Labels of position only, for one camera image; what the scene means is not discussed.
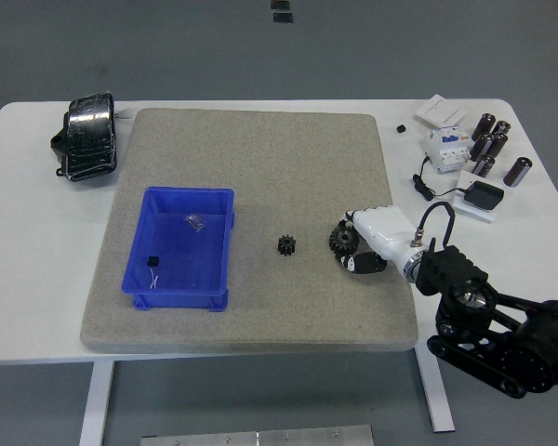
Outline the small clear plastic bag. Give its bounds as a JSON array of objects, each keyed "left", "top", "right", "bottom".
[{"left": 181, "top": 213, "right": 208, "bottom": 232}]

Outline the white table leg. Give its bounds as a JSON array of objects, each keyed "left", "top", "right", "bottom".
[
  {"left": 416, "top": 347, "right": 456, "bottom": 434},
  {"left": 78, "top": 360, "right": 116, "bottom": 446}
]

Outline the grey metal base plate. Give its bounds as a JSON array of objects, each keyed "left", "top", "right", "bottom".
[{"left": 140, "top": 425, "right": 375, "bottom": 446}]

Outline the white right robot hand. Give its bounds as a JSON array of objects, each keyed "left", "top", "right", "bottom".
[{"left": 334, "top": 204, "right": 423, "bottom": 280}]

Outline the white wall switch plate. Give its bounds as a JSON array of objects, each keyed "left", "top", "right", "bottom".
[{"left": 416, "top": 94, "right": 468, "bottom": 129}]

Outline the grey-brown felt mat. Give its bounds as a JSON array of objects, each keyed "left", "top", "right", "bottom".
[{"left": 79, "top": 108, "right": 422, "bottom": 353}]

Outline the black tape-wrapped device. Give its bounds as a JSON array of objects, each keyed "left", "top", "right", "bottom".
[{"left": 49, "top": 91, "right": 121, "bottom": 183}]

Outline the small black spur gear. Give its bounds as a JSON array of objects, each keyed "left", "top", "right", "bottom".
[{"left": 277, "top": 234, "right": 299, "bottom": 259}]

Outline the black power adapter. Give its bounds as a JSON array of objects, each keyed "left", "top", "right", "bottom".
[{"left": 463, "top": 180, "right": 505, "bottom": 212}]

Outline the black adapter cord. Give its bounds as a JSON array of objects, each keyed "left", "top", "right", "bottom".
[{"left": 412, "top": 155, "right": 469, "bottom": 202}]

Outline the blue plastic box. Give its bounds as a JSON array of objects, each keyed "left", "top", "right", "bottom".
[{"left": 121, "top": 186, "right": 236, "bottom": 313}]

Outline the white socket plate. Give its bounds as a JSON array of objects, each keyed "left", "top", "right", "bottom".
[{"left": 451, "top": 169, "right": 499, "bottom": 224}]

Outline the white circuit breaker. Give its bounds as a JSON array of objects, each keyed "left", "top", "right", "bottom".
[{"left": 421, "top": 125, "right": 473, "bottom": 177}]

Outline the large black bevel gear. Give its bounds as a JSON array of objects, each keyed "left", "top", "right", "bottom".
[{"left": 327, "top": 218, "right": 369, "bottom": 269}]

